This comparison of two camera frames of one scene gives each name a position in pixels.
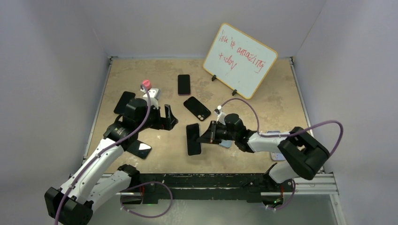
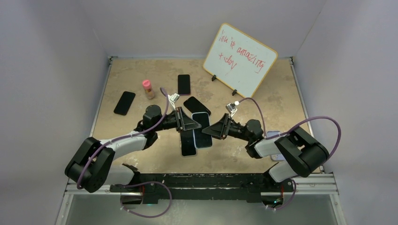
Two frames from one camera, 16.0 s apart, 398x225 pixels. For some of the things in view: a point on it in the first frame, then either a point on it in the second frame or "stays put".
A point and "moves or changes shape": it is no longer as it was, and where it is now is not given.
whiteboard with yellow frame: x=238 y=60 stays put
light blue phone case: x=225 y=144 → x=202 y=140
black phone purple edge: x=184 y=85 stays put
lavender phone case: x=276 y=156 stays put
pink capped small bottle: x=147 y=83 stays put
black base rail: x=207 y=188 stays put
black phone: x=124 y=100 stays put
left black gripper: x=166 y=123 → x=186 y=123
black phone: x=193 y=134 moves or changes shape
